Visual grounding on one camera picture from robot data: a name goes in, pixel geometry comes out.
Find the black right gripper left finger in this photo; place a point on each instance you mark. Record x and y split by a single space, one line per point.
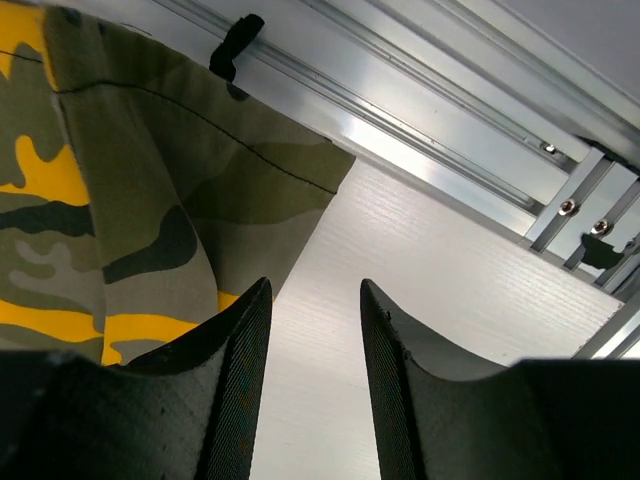
185 410

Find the aluminium corner frame profile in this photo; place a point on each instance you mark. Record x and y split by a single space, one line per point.
468 99

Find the camouflage yellow green trousers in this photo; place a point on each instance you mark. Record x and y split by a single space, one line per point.
141 192

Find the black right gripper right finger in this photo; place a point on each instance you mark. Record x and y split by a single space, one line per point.
443 412

